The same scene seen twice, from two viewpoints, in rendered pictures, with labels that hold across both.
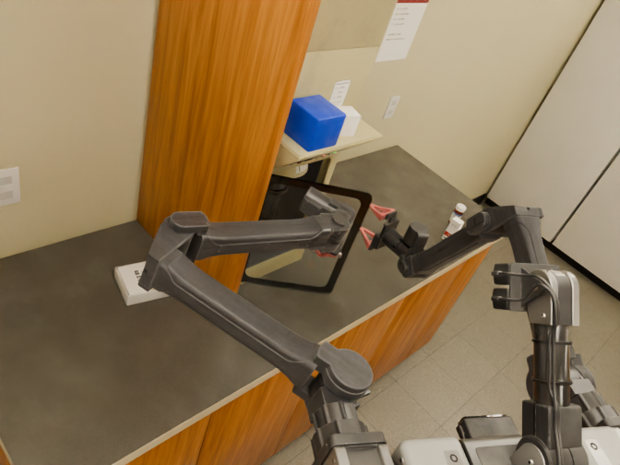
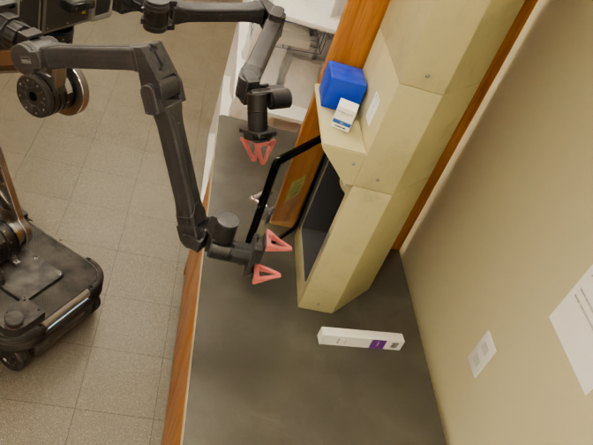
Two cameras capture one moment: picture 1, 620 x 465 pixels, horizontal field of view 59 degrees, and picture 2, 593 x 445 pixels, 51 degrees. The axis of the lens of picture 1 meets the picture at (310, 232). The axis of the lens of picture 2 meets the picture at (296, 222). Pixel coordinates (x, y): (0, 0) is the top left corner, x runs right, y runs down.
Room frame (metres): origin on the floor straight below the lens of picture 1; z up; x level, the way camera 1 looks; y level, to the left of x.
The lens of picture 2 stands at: (2.23, -1.11, 2.26)
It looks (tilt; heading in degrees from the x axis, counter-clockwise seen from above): 37 degrees down; 130
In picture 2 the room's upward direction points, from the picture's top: 22 degrees clockwise
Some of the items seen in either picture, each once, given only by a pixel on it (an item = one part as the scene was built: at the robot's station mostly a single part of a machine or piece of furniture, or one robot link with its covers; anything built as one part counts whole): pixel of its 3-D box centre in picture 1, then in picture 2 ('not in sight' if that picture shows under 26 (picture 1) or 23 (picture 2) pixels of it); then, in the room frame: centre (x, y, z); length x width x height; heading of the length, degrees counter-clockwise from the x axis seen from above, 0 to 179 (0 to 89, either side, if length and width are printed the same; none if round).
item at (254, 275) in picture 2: (372, 232); (265, 267); (1.42, -0.19, 1.16); 0.09 x 0.07 x 0.07; 55
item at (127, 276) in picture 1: (148, 280); not in sight; (1.08, 0.39, 0.96); 0.16 x 0.12 x 0.04; 135
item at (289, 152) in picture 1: (324, 149); (333, 131); (1.27, 0.04, 1.46); 0.32 x 0.11 x 0.10; 146
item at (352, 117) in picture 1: (344, 121); (344, 115); (1.31, 0.01, 1.54); 0.05 x 0.05 x 0.06; 41
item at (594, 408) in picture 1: (594, 421); (11, 31); (0.69, -0.60, 1.45); 0.09 x 0.08 x 0.12; 115
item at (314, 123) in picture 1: (314, 123); (341, 87); (1.21, 0.08, 1.56); 0.10 x 0.10 x 0.09; 56
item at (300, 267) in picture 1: (300, 240); (286, 198); (1.22, 0.02, 1.19); 0.30 x 0.01 x 0.40; 107
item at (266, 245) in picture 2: (379, 216); (273, 248); (1.42, -0.19, 1.23); 0.09 x 0.07 x 0.07; 55
